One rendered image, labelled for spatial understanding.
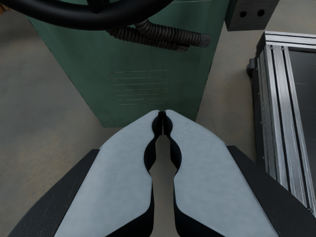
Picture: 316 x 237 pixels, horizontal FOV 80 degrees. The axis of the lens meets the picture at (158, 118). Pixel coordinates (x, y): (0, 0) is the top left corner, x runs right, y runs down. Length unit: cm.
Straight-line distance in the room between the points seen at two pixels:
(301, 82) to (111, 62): 72
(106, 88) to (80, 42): 19
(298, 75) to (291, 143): 32
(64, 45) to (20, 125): 69
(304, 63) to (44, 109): 123
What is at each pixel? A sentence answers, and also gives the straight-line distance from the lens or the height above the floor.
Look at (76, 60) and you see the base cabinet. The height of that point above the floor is 44.
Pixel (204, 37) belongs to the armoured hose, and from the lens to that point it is 40.
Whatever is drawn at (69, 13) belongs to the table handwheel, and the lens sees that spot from 27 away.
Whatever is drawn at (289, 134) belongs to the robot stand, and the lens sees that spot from 76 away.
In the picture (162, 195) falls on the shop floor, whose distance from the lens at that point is 83.
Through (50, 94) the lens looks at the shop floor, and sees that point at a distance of 119.
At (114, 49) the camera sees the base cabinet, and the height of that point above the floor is 48.
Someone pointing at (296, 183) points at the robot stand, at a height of 23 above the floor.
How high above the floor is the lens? 82
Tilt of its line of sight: 62 degrees down
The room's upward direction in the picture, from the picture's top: 5 degrees counter-clockwise
